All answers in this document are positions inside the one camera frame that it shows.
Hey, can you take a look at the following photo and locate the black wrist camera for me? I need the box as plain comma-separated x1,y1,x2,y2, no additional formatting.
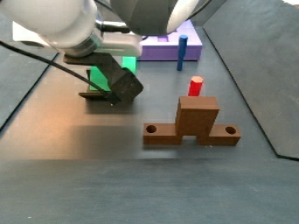
63,52,144,104

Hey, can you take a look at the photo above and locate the brown T-shaped block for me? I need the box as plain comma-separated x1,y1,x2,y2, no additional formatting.
143,96,241,146

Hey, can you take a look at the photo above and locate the black angle bracket fixture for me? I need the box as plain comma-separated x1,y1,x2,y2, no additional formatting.
79,68,110,101

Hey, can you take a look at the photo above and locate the blue cylinder peg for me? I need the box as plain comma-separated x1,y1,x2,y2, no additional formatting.
176,35,188,71

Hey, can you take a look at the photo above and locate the red cylinder peg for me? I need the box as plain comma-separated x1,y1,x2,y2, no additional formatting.
188,76,203,96

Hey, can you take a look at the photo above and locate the green U-shaped block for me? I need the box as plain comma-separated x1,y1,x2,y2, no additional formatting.
88,56,136,91

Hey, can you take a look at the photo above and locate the purple board with cross slot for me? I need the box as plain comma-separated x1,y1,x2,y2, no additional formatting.
138,20,203,61

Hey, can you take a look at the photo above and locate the black cable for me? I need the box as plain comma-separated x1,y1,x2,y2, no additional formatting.
0,40,118,106

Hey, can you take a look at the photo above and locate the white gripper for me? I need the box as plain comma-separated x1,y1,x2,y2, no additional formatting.
12,21,144,58

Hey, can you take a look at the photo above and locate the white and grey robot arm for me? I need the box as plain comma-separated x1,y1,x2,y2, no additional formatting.
0,0,211,57

